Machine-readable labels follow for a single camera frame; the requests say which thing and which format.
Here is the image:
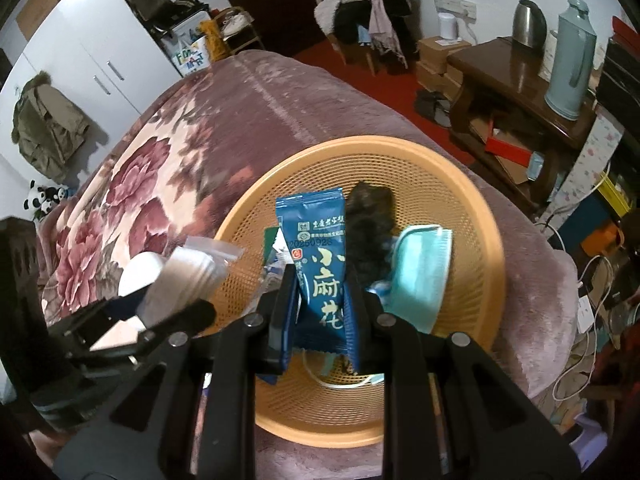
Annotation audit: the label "cardboard box on wardrobe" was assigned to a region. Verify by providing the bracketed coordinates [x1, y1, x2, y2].
[15, 0, 68, 41]

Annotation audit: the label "olive green parka coat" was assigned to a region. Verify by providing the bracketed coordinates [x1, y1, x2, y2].
[11, 74, 93, 183]

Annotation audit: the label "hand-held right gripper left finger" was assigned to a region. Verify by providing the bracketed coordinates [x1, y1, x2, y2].
[52, 262, 301, 480]

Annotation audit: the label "stack of cardboard boxes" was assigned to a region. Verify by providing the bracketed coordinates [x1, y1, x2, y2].
[415, 35, 473, 93]

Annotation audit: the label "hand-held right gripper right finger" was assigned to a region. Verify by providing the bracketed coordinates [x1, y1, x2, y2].
[345, 284, 583, 480]

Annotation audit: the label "red flat box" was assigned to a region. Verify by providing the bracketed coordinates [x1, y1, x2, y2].
[485, 130, 533, 166]

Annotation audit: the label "white printed bag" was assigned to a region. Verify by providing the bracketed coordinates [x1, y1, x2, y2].
[172, 42, 208, 77]

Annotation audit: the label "white charger cable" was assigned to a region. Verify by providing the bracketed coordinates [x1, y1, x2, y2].
[540, 170, 616, 401]

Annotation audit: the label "small white humidifier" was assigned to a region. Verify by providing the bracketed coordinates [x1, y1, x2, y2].
[437, 12, 461, 43]

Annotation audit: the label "white small fridge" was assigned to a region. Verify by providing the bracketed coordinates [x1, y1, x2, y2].
[165, 7, 211, 78]

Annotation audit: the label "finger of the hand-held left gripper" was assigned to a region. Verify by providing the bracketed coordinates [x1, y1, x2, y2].
[47, 281, 157, 350]
[75, 299, 217, 370]

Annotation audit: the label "dark wooden door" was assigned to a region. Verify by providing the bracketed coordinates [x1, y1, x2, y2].
[205, 0, 331, 58]

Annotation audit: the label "yellow plush toy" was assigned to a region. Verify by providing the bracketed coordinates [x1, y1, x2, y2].
[199, 19, 231, 63]

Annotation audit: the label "white wardrobe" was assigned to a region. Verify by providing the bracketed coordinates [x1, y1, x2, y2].
[0, 0, 183, 186]

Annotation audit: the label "dark green packet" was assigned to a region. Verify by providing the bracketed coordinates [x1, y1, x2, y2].
[264, 226, 282, 261]

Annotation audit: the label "pile of clothes on chair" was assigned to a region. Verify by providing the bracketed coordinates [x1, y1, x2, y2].
[307, 0, 416, 68]

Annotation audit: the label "steel electric kettle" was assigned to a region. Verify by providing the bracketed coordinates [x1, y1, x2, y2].
[510, 0, 548, 51]

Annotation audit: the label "green face mask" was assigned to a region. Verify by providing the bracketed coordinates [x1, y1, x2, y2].
[395, 224, 454, 261]
[387, 232, 453, 335]

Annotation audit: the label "dark wooden table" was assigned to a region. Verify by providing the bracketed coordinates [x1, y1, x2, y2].
[446, 36, 598, 211]

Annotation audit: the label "white wall power strip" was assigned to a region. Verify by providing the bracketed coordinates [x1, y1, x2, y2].
[434, 0, 478, 21]

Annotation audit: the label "orange plastic basket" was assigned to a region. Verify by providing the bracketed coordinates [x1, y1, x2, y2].
[212, 135, 506, 448]

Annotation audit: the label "teal thermos flask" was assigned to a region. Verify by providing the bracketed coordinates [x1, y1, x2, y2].
[544, 0, 598, 121]

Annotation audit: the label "floral plush blanket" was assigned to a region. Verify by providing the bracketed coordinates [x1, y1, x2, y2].
[35, 50, 576, 480]

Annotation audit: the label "floral patterned paper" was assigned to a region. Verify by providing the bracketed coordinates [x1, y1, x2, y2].
[555, 110, 626, 211]

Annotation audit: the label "clear bag of cotton pads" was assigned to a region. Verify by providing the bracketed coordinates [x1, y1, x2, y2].
[142, 237, 246, 326]

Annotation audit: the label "dark slippers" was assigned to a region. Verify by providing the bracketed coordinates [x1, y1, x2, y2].
[414, 89, 453, 126]

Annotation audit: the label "wooden chair with shoes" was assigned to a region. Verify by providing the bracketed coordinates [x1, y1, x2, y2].
[215, 6, 266, 53]

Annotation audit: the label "dark furry scrunchie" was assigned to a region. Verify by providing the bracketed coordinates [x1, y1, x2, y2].
[346, 182, 397, 288]

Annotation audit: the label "blue snack packet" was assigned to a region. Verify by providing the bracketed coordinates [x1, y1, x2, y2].
[255, 187, 358, 386]

